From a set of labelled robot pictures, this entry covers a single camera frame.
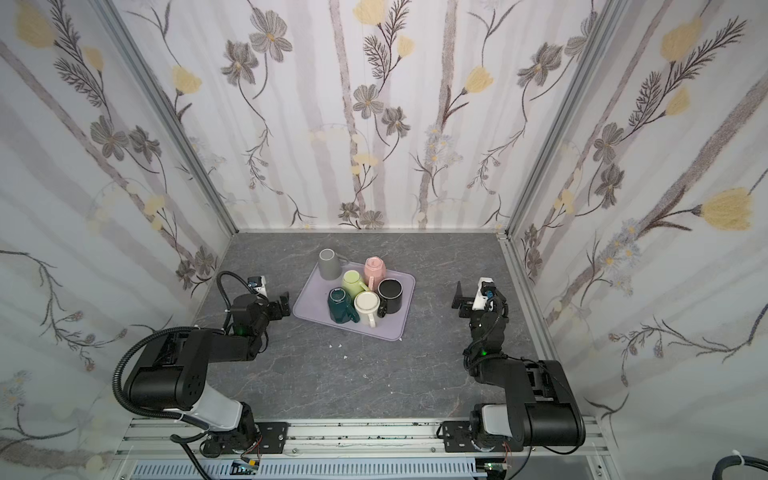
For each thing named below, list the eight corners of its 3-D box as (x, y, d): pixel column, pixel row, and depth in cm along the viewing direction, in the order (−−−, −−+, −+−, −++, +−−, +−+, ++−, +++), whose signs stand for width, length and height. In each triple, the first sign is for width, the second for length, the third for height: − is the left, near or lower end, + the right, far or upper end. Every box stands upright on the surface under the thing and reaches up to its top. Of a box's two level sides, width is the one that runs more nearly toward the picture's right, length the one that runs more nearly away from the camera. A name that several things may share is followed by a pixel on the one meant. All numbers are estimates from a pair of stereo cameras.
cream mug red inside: (354, 329, 94) (352, 319, 89) (356, 301, 100) (355, 291, 95) (379, 329, 94) (379, 319, 89) (380, 302, 100) (380, 291, 95)
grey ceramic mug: (322, 280, 108) (317, 263, 100) (324, 265, 112) (320, 248, 104) (346, 280, 108) (343, 263, 100) (347, 265, 112) (345, 248, 104)
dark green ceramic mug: (331, 323, 96) (326, 306, 87) (334, 305, 100) (329, 287, 92) (359, 323, 96) (356, 306, 87) (360, 305, 100) (358, 287, 92)
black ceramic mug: (377, 320, 97) (376, 306, 90) (378, 293, 104) (377, 278, 96) (401, 320, 97) (403, 306, 90) (401, 293, 104) (402, 278, 96)
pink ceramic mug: (365, 297, 102) (363, 280, 94) (366, 274, 109) (365, 256, 101) (386, 298, 102) (386, 281, 94) (386, 274, 109) (386, 256, 101)
